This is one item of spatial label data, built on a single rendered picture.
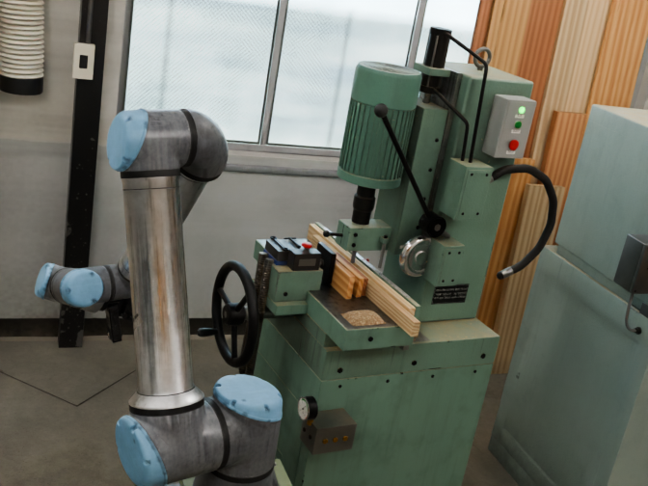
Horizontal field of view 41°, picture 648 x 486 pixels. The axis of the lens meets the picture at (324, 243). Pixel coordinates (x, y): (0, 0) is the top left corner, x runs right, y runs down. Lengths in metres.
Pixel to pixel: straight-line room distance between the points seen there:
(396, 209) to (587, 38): 1.94
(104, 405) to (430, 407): 1.39
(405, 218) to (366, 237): 0.12
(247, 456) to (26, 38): 1.90
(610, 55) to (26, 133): 2.53
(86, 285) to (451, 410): 1.13
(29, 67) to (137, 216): 1.66
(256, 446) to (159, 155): 0.63
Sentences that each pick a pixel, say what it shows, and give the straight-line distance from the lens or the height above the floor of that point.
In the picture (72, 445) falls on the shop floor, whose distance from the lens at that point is 3.24.
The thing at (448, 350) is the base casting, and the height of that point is 0.77.
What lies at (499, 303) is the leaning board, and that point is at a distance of 4.08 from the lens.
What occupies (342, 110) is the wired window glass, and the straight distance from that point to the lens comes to 3.87.
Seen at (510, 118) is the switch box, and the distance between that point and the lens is 2.38.
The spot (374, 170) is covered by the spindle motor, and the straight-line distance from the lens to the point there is 2.31.
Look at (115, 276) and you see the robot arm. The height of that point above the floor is 0.95.
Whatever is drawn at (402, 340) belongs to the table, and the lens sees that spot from 2.30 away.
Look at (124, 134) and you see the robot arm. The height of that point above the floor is 1.40.
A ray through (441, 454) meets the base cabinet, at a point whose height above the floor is 0.41.
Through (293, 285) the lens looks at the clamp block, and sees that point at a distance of 2.34.
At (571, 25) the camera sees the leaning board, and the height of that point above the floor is 1.58.
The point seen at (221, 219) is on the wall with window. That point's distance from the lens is 3.78.
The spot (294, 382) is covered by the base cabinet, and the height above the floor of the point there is 0.63.
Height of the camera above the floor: 1.84
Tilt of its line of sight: 20 degrees down
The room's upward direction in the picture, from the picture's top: 10 degrees clockwise
